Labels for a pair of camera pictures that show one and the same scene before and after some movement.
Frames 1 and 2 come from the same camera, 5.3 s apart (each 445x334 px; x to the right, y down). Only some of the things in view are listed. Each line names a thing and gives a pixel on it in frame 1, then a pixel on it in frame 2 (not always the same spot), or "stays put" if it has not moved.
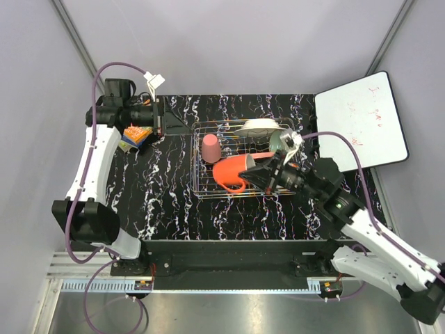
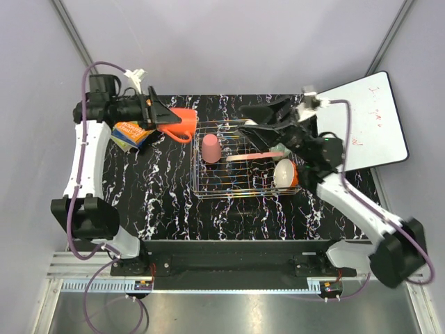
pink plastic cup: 211,151 stays put
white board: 365,112 stays put
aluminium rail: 82,272 stays put
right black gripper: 264,175 to 264,137
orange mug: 226,170 to 183,131
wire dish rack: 219,154 stays put
